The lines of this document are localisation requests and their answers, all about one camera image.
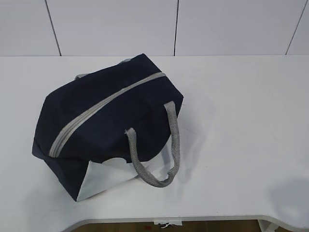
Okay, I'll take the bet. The navy white lunch bag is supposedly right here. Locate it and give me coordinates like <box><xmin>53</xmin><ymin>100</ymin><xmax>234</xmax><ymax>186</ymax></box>
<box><xmin>32</xmin><ymin>54</ymin><xmax>183</xmax><ymax>202</ymax></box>

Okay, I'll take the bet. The white table leg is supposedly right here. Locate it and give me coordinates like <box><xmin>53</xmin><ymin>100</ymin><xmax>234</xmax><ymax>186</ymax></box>
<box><xmin>258</xmin><ymin>220</ymin><xmax>279</xmax><ymax>232</ymax></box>

